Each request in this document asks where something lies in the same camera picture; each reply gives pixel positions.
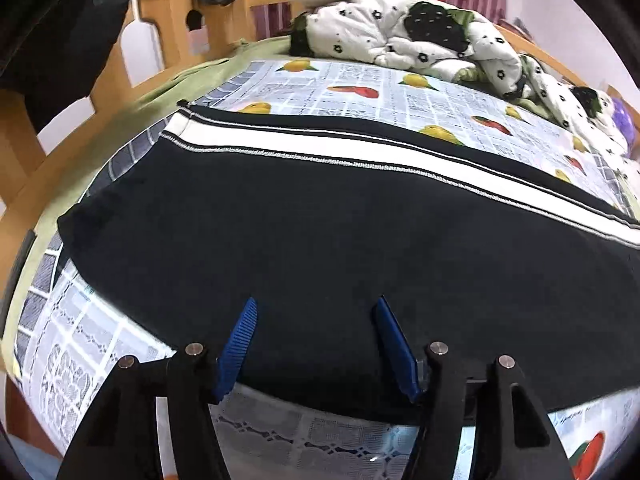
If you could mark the black hanging jacket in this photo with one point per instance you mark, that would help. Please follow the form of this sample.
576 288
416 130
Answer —
65 25

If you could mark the purple cloth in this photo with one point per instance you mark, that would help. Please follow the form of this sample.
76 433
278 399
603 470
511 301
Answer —
622 120

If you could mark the white floral quilt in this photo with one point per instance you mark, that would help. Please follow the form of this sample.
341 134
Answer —
380 35

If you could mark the black pants with white stripe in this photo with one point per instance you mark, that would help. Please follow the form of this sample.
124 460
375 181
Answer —
300 235

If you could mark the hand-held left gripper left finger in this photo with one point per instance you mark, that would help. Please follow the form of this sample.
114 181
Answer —
240 345

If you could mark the green bed sheet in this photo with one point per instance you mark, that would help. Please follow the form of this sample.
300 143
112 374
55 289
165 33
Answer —
200 85

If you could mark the fruit print bed sheet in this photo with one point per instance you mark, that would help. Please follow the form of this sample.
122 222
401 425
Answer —
350 90

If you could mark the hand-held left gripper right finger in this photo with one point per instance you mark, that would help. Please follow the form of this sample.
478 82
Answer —
395 345

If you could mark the wooden bed frame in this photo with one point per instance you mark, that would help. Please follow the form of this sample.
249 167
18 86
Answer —
175 15

